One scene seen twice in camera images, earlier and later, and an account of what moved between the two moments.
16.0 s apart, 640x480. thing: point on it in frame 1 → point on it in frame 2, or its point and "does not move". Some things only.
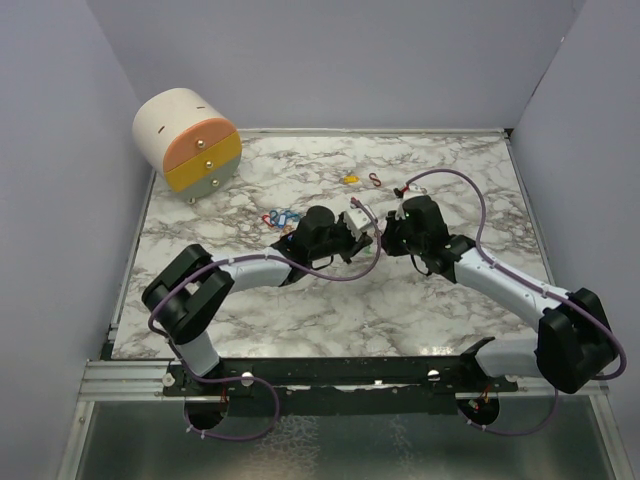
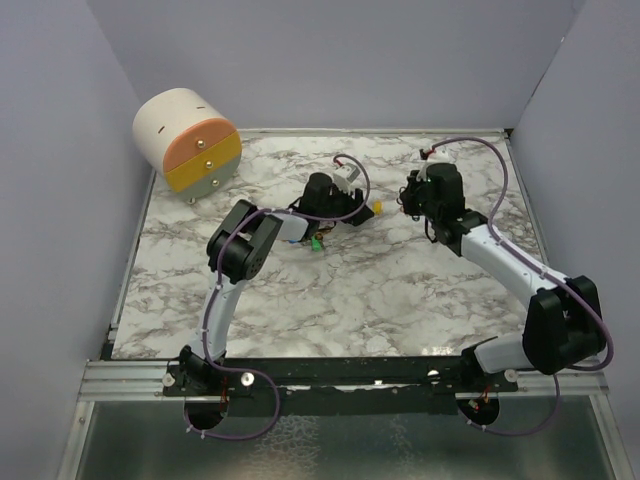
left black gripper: (355, 246) → (350, 203)
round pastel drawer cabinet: (182, 137) does not move
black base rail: (414, 386) does not move
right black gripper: (389, 240) → (407, 196)
